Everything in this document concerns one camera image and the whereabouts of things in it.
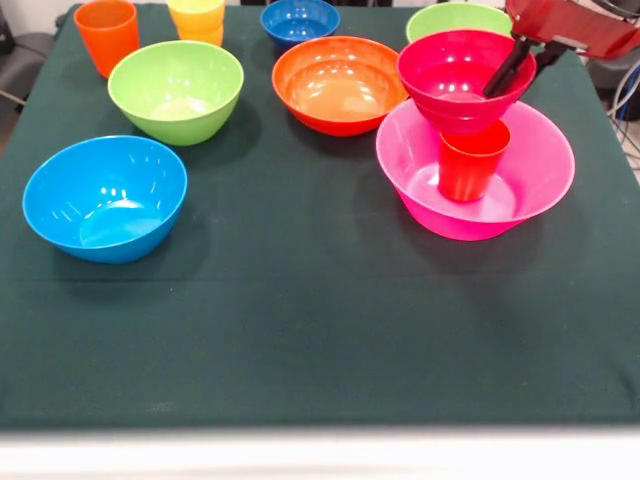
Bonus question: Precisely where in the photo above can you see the yellow cup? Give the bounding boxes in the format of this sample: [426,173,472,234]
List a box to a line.
[165,0,227,48]

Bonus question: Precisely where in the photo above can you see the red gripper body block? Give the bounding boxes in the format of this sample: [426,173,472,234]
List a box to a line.
[504,0,640,61]

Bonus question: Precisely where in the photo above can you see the lime green bowl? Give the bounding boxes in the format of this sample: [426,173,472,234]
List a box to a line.
[405,2,514,44]
[107,40,245,147]

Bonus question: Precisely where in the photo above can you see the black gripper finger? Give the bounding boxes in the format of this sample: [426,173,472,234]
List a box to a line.
[530,42,570,84]
[481,35,532,100]

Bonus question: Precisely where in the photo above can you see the orange bowl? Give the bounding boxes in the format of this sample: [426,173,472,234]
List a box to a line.
[271,35,411,137]

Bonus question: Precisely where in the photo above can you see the large magenta bowl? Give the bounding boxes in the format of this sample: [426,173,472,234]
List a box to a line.
[375,98,577,243]

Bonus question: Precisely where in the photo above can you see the red cup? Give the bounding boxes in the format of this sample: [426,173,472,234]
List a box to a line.
[438,119,512,204]

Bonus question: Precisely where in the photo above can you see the dark green table cloth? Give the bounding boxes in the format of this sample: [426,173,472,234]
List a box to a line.
[0,3,640,431]

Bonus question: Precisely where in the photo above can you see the small crimson pink bowl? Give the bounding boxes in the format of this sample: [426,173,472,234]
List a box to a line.
[397,29,538,136]

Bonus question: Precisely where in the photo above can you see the small dark blue bowl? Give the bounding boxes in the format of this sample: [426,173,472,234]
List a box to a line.
[259,0,342,51]

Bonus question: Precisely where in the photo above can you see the orange cup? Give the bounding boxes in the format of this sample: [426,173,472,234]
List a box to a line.
[73,0,142,79]

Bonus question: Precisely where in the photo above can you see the light blue bowl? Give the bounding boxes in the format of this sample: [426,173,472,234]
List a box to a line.
[21,134,189,265]

